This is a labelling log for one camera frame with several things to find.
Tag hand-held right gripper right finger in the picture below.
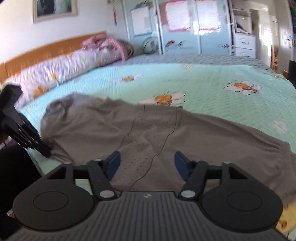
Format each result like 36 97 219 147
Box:
174 151 249 200

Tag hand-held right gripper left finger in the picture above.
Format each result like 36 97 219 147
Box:
47 150 122 200

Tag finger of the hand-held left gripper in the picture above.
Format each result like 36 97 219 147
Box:
2 108 52 159

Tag grey pants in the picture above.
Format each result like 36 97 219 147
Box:
40 93 296 207

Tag pink floral long pillow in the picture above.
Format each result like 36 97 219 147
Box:
14 50 123 107

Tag wooden headboard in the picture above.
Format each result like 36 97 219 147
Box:
0 31 107 85

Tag green quilted bee bedspread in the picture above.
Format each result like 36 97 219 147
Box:
20 64 296 232

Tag pink knitted blanket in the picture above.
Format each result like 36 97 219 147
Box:
82 35 129 62

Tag striped blue yellow cushion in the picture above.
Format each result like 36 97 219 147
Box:
122 40 135 58

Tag light blue sliding wardrobe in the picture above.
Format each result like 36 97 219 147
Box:
122 0 234 56

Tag white drawer cabinet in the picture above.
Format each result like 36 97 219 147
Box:
231 0 257 58

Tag wooden chair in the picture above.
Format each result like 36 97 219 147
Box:
270 45 279 70

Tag black leather seat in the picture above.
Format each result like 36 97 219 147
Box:
288 60 296 88

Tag blue-bordered paper sheet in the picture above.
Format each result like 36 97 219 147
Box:
130 6 153 36

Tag pink-bordered paper sheet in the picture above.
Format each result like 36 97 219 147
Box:
165 0 192 32
195 0 221 32

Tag framed wall picture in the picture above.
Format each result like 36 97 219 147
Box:
32 0 78 24

